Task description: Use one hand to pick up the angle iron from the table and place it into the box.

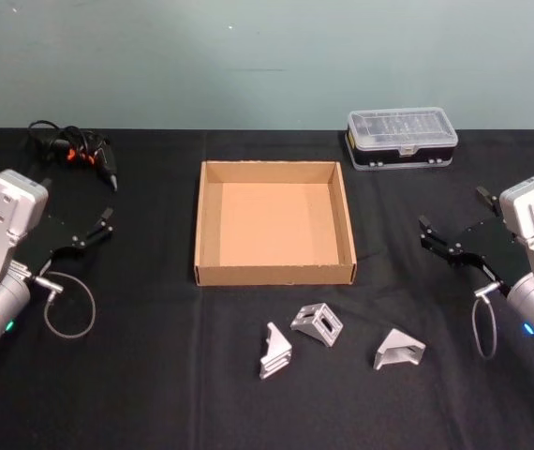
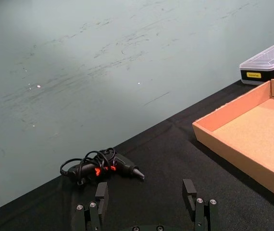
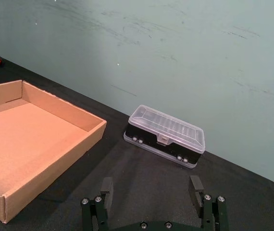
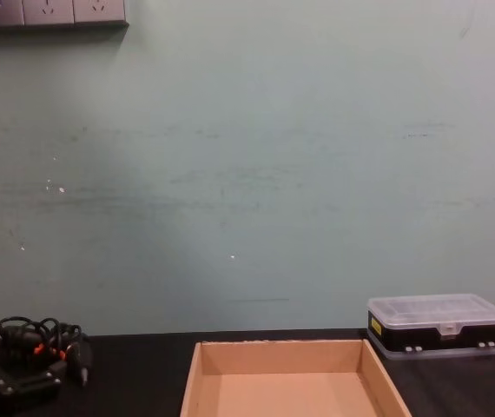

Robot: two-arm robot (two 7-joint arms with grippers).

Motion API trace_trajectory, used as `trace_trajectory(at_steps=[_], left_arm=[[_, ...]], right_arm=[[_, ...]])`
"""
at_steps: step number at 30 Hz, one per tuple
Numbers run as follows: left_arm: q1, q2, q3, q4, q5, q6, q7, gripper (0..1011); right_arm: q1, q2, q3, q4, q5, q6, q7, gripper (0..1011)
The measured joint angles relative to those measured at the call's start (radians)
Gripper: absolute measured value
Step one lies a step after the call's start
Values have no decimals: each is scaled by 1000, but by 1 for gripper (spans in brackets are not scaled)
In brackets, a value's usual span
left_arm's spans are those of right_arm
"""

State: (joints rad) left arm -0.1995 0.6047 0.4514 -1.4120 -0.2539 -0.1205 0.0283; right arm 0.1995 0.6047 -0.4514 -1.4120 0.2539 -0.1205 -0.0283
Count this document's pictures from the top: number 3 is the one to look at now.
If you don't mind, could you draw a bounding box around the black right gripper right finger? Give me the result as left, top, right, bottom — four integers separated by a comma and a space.
189, 175, 230, 231

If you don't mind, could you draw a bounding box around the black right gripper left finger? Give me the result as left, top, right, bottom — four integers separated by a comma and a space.
80, 177, 114, 231

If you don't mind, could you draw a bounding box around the black table cloth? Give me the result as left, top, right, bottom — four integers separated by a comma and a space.
0, 51, 274, 231

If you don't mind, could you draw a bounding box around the clear plastic case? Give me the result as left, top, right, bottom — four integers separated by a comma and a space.
123, 104, 205, 169

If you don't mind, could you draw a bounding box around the shallow brown cardboard tray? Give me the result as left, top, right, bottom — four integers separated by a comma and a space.
0, 79, 108, 225

